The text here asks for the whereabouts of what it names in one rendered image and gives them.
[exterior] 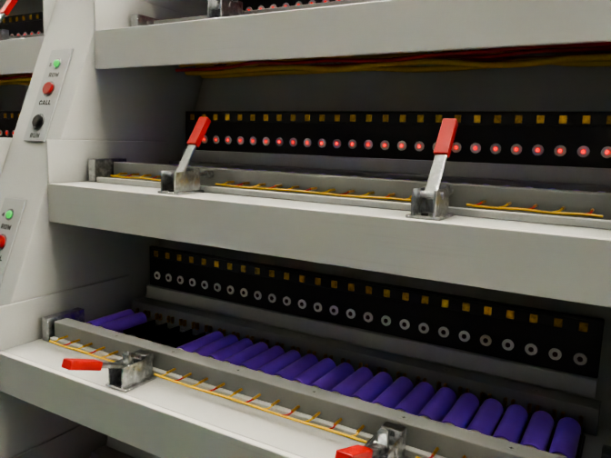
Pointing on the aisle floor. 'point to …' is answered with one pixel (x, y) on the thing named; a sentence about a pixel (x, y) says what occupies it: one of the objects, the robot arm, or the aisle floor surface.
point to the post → (12, 173)
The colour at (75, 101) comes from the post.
